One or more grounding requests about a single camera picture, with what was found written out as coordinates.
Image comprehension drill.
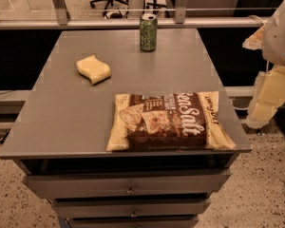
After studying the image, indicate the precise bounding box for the brown chip bag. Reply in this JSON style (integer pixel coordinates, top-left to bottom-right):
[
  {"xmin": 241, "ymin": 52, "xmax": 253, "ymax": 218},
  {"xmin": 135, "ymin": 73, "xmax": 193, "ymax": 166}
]
[{"xmin": 106, "ymin": 91, "xmax": 235, "ymax": 151}]

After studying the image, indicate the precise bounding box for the yellow sponge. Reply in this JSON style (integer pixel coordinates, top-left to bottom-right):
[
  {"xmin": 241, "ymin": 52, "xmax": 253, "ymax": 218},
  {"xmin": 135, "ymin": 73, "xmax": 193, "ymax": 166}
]
[{"xmin": 76, "ymin": 55, "xmax": 111, "ymax": 85}]

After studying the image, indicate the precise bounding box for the grey metal railing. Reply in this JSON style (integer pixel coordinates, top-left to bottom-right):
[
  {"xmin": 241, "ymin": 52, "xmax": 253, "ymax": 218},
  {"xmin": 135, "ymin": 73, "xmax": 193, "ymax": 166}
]
[{"xmin": 0, "ymin": 0, "xmax": 282, "ymax": 30}]

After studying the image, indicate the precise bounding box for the grey drawer cabinet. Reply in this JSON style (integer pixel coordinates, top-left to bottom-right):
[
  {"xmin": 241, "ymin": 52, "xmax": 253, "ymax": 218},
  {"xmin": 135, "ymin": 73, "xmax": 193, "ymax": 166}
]
[{"xmin": 0, "ymin": 29, "xmax": 250, "ymax": 228}]

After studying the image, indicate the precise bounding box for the middle grey drawer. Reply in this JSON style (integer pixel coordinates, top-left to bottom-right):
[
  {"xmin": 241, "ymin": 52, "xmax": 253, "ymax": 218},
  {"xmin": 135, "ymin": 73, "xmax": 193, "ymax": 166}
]
[{"xmin": 52, "ymin": 196, "xmax": 210, "ymax": 219}]

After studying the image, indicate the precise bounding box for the green soda can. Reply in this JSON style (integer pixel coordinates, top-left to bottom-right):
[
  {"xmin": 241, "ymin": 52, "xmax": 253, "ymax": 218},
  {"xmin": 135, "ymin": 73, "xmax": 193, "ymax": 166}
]
[{"xmin": 140, "ymin": 13, "xmax": 158, "ymax": 51}]

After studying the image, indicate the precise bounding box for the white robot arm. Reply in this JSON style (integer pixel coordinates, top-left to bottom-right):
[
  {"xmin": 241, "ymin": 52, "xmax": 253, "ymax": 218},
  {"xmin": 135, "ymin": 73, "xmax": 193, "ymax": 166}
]
[{"xmin": 242, "ymin": 0, "xmax": 285, "ymax": 129}]

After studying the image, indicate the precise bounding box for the bottom grey drawer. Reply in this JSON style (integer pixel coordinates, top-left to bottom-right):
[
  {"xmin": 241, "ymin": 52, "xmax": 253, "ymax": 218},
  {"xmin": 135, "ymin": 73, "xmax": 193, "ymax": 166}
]
[{"xmin": 69, "ymin": 216, "xmax": 199, "ymax": 228}]

